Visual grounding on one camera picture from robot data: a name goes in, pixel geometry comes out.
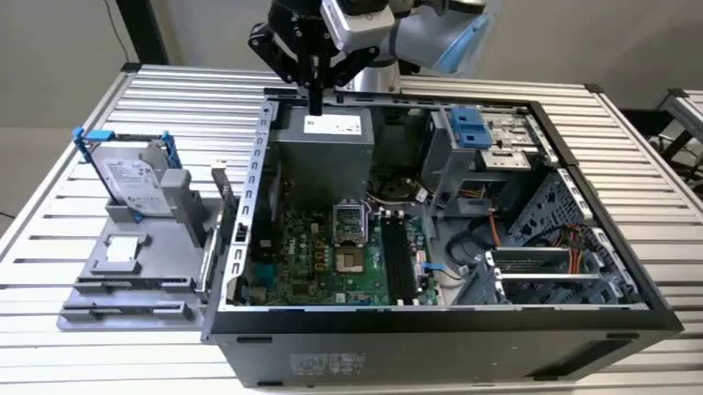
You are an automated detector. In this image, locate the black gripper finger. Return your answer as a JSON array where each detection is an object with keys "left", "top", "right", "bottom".
[
  {"left": 315, "top": 46, "right": 382, "bottom": 116},
  {"left": 246, "top": 22, "right": 318, "bottom": 116}
]

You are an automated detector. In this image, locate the black RAM slot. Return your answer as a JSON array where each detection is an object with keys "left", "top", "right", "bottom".
[
  {"left": 387, "top": 211, "right": 407, "bottom": 306},
  {"left": 401, "top": 211, "right": 422, "bottom": 306},
  {"left": 394, "top": 211, "right": 415, "bottom": 306},
  {"left": 382, "top": 211, "right": 402, "bottom": 306}
]

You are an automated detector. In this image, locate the black stand pole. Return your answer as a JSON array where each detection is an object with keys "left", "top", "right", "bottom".
[{"left": 114, "top": 0, "right": 171, "bottom": 67}]

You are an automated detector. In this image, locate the grey power supply unit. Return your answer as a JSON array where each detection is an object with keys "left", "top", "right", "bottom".
[{"left": 269, "top": 105, "right": 378, "bottom": 202}]

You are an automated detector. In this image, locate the grey metal optical drive bay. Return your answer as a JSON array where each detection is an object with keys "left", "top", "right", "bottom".
[{"left": 427, "top": 107, "right": 545, "bottom": 174}]

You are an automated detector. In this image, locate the metal socket cover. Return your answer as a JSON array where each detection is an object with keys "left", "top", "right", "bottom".
[{"left": 334, "top": 199, "right": 370, "bottom": 244}]

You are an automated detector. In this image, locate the hard disk in blue carrier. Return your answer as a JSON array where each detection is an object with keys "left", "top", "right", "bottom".
[{"left": 73, "top": 128, "right": 186, "bottom": 219}]

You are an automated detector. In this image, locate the green motherboard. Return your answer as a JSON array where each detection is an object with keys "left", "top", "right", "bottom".
[{"left": 250, "top": 201, "right": 441, "bottom": 308}]

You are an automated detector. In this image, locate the CPU socket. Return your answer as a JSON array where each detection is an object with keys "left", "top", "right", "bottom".
[{"left": 334, "top": 243, "right": 367, "bottom": 275}]

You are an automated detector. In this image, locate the grey parts rack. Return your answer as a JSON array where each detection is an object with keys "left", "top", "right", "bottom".
[{"left": 58, "top": 168, "right": 243, "bottom": 332}]

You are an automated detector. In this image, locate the silver CPU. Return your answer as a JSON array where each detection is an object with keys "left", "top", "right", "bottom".
[{"left": 109, "top": 236, "right": 139, "bottom": 263}]

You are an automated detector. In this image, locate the grey metal disk bay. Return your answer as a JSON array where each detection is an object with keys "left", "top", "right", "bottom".
[{"left": 455, "top": 245, "right": 633, "bottom": 306}]

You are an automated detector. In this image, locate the black grey PC case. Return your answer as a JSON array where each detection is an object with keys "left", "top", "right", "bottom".
[{"left": 201, "top": 86, "right": 686, "bottom": 390}]

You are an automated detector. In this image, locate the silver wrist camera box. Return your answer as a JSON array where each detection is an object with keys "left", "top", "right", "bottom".
[{"left": 321, "top": 0, "right": 397, "bottom": 47}]

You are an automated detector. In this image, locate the blue plastic drive bracket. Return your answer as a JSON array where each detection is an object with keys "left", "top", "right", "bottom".
[{"left": 449, "top": 105, "right": 490, "bottom": 149}]

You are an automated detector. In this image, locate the power wire bundle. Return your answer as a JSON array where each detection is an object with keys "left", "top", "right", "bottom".
[{"left": 367, "top": 172, "right": 430, "bottom": 207}]

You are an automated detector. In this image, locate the thin orange wire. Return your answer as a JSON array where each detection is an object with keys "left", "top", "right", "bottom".
[{"left": 487, "top": 205, "right": 502, "bottom": 250}]

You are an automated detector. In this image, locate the black coiled wire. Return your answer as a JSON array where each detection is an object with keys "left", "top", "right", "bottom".
[{"left": 445, "top": 230, "right": 494, "bottom": 272}]

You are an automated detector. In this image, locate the metal frame table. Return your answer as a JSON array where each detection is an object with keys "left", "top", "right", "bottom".
[{"left": 650, "top": 88, "right": 703, "bottom": 182}]

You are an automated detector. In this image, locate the red yellow wire bundle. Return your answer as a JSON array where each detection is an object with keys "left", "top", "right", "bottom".
[{"left": 551, "top": 223, "right": 594, "bottom": 276}]

